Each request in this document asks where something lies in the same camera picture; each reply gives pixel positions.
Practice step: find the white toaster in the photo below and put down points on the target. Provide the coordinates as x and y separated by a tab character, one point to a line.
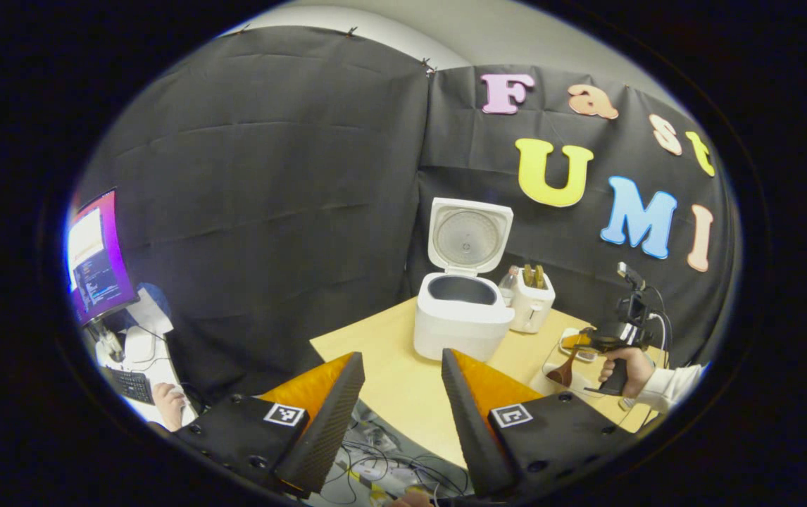
532	310

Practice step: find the black keyboard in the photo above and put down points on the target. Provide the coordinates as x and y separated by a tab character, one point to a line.
130	384

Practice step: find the cream tray of rice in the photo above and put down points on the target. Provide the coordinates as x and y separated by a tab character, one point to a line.
544	384

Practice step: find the silver monitor stand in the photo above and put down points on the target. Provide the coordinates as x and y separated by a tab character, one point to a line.
109	343

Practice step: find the white desk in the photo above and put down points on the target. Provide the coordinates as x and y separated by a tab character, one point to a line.
143	352

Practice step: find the black backdrop cloth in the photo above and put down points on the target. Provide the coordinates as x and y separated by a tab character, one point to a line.
270	211

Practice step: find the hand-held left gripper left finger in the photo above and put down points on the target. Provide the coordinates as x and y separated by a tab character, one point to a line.
319	436

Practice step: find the white divided bean dish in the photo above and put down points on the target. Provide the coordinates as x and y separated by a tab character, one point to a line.
567	332

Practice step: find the white rice cooker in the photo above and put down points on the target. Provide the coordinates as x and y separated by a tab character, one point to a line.
460	324

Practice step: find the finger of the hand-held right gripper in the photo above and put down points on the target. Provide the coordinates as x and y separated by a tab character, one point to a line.
576	342

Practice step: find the brown wooden spoon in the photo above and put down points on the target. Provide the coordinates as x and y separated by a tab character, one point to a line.
560	373

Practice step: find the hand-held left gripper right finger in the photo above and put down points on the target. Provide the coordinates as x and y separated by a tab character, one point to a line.
474	436

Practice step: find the computer monitor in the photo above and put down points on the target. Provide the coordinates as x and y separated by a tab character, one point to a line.
97	260

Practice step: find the clear plastic bottle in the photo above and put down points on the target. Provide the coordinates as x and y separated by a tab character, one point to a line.
508	285

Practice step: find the brown bread slice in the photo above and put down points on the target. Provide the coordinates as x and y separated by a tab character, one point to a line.
539	277
527	276

